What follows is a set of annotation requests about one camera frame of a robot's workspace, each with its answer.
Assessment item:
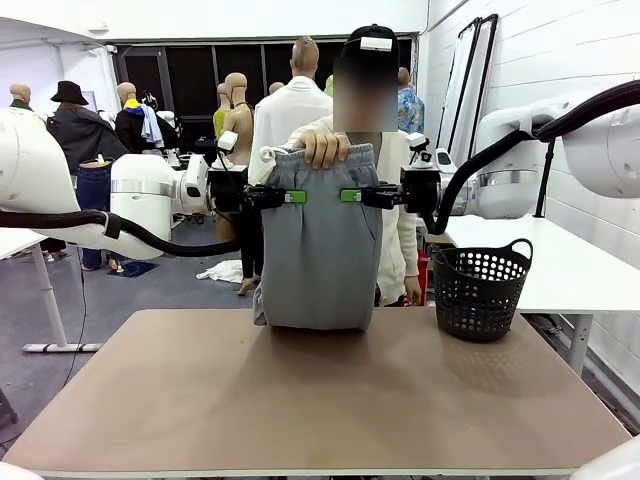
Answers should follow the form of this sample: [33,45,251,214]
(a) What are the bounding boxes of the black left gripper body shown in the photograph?
[207,167,250,214]

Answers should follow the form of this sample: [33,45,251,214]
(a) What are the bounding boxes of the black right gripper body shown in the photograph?
[399,167,442,214]

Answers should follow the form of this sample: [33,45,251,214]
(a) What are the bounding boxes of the grey sweat shorts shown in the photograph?
[252,143,384,331]

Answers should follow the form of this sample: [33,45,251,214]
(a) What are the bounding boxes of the person's left forearm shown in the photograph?
[397,224,421,281]

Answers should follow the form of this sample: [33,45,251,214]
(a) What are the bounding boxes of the person's right hand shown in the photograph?
[302,129,351,170]

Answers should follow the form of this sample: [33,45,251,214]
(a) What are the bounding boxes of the person's left hand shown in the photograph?
[403,275,424,307]

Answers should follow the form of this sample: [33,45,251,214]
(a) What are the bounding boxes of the person in cream cardigan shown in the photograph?
[287,114,421,307]

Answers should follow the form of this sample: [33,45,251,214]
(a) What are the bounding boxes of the bare tan mannequin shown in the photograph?
[222,72,264,296]

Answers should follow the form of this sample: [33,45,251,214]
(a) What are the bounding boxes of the mannequin in yellow top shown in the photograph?
[213,82,234,141]

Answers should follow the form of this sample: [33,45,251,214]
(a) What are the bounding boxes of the mannequin in blue floral shirt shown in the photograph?
[397,67,426,135]

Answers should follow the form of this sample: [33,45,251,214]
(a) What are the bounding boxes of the mannequin in white shirt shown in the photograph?
[248,35,341,186]

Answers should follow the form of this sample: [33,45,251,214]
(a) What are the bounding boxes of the red bin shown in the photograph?
[417,248,430,306]

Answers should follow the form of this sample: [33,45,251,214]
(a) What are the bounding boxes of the white cloth on floor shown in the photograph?
[195,259,245,285]

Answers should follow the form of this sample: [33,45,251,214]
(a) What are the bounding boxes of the light blue shirt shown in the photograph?
[140,103,165,149]

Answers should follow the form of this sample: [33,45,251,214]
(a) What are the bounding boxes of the black framed white panel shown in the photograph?
[437,17,482,151]
[462,13,500,121]

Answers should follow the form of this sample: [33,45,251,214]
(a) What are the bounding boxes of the mannequin with yellow collar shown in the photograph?
[115,82,166,156]

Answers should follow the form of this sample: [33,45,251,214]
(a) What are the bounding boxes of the black perforated plastic basket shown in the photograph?
[430,238,534,344]

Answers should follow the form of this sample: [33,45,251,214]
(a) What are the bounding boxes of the black tripod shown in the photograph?
[533,139,557,219]

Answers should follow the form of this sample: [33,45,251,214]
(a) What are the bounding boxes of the mannequin in blue jeans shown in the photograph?
[74,155,125,272]

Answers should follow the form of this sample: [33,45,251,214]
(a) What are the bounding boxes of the large white desk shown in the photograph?
[442,213,640,376]

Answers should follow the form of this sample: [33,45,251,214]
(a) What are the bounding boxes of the black bucket hat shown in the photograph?
[50,80,90,106]

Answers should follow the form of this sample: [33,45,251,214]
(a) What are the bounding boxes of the white desk with T-leg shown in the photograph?
[0,227,104,354]

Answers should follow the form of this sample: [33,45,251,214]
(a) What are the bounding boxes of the mannequin in cream coat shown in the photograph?
[8,83,46,119]

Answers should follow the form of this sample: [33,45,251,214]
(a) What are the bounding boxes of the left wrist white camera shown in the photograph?
[217,130,239,169]

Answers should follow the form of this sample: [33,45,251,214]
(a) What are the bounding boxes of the wrist white camera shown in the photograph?
[407,132,434,169]
[217,130,239,169]

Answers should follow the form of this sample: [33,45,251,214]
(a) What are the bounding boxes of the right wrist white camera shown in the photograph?
[407,132,434,169]

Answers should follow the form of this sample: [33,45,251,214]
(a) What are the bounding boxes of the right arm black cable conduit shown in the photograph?
[424,79,640,236]

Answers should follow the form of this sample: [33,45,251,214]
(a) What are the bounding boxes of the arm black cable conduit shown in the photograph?
[0,208,246,259]
[424,79,640,236]

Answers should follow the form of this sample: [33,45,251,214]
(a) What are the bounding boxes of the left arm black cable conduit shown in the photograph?
[0,208,246,259]

